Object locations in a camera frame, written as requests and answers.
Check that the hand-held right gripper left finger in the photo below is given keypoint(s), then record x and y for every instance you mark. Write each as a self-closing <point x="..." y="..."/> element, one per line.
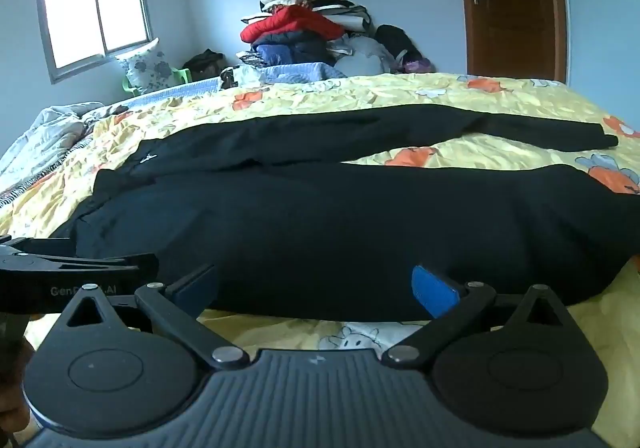
<point x="196" y="287"/>

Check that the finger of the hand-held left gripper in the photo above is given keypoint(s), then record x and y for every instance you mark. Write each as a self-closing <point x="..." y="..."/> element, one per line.
<point x="132" y="265"/>

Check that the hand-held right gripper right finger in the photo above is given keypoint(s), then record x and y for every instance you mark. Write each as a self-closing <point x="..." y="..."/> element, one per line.
<point x="431" y="292"/>

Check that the black pants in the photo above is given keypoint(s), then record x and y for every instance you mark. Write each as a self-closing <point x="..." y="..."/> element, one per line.
<point x="325" y="228"/>

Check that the person's left hand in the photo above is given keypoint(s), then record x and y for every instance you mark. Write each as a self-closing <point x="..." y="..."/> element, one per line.
<point x="11" y="403"/>

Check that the white grey quilt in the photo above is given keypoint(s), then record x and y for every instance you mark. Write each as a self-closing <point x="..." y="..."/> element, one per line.
<point x="40" y="138"/>

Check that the green plastic chair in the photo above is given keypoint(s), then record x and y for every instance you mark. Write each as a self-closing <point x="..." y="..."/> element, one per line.
<point x="181" y="75"/>

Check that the grey floral pillow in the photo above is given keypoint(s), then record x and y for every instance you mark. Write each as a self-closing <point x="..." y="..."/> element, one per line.
<point x="146" y="66"/>

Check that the yellow printed bed sheet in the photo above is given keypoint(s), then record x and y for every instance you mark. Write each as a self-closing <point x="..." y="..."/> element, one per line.
<point x="350" y="93"/>

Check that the dark bag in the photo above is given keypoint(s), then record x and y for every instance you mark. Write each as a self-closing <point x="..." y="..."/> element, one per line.
<point x="202" y="62"/>

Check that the purple bag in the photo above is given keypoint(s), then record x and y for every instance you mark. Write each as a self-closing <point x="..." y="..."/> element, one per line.
<point x="419" y="65"/>

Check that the blue checkered blanket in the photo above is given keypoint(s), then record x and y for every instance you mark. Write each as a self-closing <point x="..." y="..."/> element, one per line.
<point x="295" y="73"/>

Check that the black backpack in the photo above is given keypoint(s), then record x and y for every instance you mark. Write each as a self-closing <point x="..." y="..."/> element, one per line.
<point x="395" y="41"/>

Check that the grey framed window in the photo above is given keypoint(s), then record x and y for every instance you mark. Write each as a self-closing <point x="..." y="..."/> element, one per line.
<point x="92" y="11"/>

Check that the pile of clothes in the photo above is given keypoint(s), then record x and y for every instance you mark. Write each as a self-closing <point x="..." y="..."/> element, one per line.
<point x="300" y="23"/>

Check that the brown wooden door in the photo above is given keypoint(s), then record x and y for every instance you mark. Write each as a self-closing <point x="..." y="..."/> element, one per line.
<point x="510" y="3"/>

